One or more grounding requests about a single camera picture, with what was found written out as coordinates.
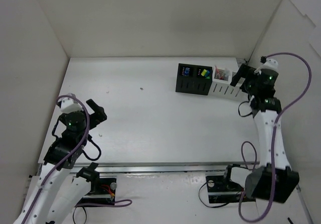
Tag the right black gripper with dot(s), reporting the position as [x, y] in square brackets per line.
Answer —
[244, 74]

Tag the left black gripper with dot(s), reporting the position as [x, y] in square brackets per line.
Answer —
[96, 114]

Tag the red pen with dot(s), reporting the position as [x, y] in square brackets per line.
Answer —
[222, 74]

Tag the yellow highlighter marker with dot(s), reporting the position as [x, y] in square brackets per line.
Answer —
[204, 73]

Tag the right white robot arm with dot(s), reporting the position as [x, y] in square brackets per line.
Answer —
[274, 178]

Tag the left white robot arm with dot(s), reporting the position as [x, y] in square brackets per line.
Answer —
[43, 206]

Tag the white divided organizer box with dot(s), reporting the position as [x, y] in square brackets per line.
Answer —
[223, 89]

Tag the black divided organizer box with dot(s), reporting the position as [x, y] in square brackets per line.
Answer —
[195, 83]

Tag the blue item left compartment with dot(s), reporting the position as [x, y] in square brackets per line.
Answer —
[186, 71]

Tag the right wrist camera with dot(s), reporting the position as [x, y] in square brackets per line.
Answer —
[267, 63]

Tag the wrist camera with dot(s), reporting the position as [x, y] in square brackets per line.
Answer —
[267, 63]
[68, 104]

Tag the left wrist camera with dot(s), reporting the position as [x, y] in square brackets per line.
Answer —
[68, 104]

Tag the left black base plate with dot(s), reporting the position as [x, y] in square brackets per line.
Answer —
[103, 192]

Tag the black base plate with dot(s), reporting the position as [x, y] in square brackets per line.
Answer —
[216, 192]
[103, 192]

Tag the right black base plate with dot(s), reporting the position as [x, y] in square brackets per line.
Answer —
[216, 192]

